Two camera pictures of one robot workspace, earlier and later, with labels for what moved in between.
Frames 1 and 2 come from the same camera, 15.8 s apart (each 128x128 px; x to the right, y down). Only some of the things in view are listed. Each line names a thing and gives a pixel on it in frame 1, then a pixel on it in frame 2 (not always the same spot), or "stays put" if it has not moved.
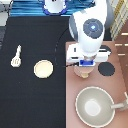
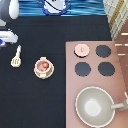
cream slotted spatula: [16, 61] stays put
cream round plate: [43, 68] stays put
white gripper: [74, 53] → [7, 37]
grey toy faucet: [121, 106] stays put
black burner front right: [106, 68] stays put
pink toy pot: [83, 71] → [43, 68]
